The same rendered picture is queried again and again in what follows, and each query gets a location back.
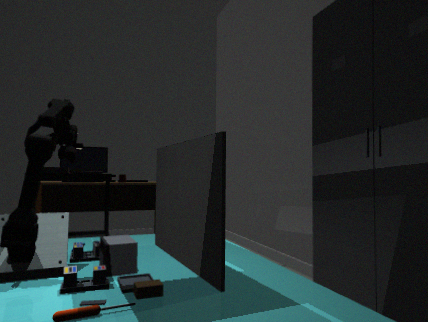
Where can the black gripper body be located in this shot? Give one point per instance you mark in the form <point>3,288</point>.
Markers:
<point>67,137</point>

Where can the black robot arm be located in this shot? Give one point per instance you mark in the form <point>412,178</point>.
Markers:
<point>19,233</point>

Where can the orange-handled screwdriver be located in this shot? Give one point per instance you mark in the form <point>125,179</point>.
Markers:
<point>83,312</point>

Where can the grey flat bar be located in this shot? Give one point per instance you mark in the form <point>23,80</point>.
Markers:
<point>93,302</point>

